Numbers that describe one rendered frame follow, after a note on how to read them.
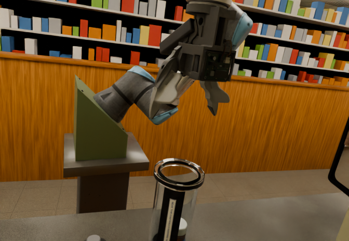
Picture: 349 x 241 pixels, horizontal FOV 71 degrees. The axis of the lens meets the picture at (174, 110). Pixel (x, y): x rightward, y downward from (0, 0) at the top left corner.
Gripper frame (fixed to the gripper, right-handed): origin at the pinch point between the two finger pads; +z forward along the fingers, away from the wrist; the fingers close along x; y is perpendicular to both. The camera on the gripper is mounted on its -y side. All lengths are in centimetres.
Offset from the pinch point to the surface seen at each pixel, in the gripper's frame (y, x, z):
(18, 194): -176, -28, 129
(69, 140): -69, -8, 35
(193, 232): -3.0, 11.7, 34.6
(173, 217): 3.9, -1.3, 20.3
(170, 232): 3.8, -1.4, 24.1
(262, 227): 3.6, 32.1, 34.5
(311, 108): -115, 274, 42
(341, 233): 22.1, 29.7, 20.1
